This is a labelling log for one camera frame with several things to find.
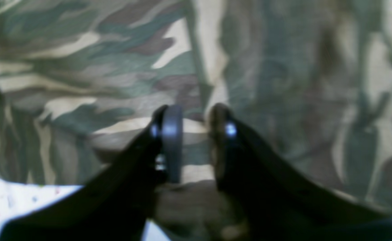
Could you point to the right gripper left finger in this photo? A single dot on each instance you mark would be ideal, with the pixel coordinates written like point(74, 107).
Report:
point(151, 159)

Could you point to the camouflage T-shirt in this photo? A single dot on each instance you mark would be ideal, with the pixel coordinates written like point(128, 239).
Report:
point(80, 79)

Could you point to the terrazzo pattern table cloth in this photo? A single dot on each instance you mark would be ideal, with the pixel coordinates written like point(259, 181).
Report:
point(31, 212)

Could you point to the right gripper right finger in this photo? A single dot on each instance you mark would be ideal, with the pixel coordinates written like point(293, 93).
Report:
point(278, 202)

